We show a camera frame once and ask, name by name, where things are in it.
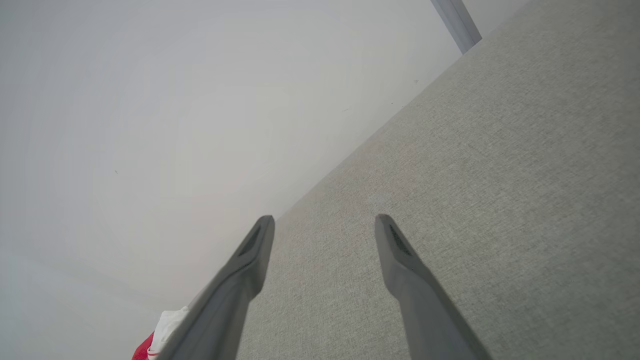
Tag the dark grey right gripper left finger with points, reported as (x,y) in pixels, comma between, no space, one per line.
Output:
(220,310)

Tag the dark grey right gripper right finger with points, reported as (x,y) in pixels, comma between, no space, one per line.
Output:
(425,310)

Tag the red basketball jersey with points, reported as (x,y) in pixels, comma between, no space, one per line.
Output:
(165,327)

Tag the grey fabric sofa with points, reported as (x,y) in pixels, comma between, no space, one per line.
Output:
(500,200)

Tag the grey upright post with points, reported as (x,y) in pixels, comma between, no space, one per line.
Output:
(457,22)

